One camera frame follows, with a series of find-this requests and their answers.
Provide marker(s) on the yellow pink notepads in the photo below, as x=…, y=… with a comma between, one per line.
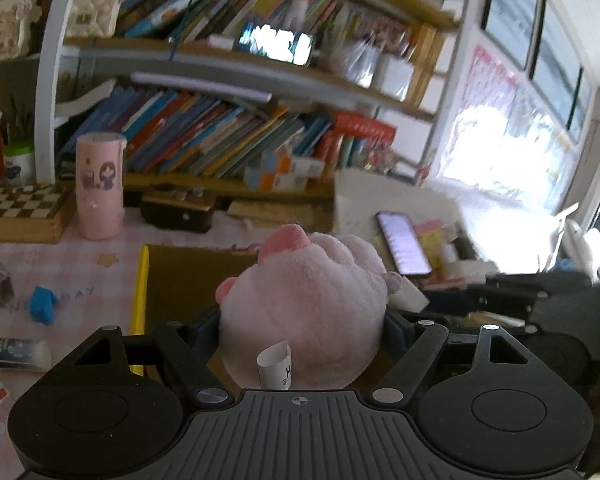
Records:
x=432, y=245

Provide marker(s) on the pink cartoon print cup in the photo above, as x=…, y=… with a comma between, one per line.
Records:
x=100, y=185

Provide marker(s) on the red book box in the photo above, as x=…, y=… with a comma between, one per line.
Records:
x=365, y=127

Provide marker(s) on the pink wall calendar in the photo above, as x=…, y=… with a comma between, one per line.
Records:
x=490, y=80

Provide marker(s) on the white wooden bookshelf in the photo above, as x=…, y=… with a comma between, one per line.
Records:
x=45, y=110

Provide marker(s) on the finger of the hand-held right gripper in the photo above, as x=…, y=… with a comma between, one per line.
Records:
x=515, y=290

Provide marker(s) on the small black case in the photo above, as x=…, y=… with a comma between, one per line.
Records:
x=180, y=215

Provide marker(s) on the white jar green lid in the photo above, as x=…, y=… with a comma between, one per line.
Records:
x=20, y=162

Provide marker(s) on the white spray bottle dark label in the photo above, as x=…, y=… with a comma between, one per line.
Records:
x=15, y=352

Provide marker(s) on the pink plush toy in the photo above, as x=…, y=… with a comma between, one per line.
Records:
x=305, y=300

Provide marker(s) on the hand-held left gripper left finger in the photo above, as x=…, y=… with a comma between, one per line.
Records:
x=205, y=331

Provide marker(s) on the smartphone on stand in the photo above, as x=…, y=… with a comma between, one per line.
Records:
x=275, y=42

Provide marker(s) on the yellow cardboard box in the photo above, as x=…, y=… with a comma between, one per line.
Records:
x=180, y=280

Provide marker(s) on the blue foam piece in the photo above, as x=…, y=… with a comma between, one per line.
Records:
x=44, y=305

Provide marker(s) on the window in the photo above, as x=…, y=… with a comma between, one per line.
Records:
x=515, y=15

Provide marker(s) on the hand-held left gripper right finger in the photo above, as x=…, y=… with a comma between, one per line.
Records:
x=397, y=332

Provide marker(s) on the wooden chessboard box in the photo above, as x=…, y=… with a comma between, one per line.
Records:
x=20, y=205

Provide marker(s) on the smartphone with lit screen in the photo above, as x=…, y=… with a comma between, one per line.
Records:
x=405, y=242

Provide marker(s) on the orange white carton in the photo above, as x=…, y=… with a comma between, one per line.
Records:
x=285, y=172

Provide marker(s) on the row of colourful books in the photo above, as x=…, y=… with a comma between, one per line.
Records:
x=280, y=5
x=205, y=135

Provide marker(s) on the pink checked desktop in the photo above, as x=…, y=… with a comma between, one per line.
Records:
x=80, y=265

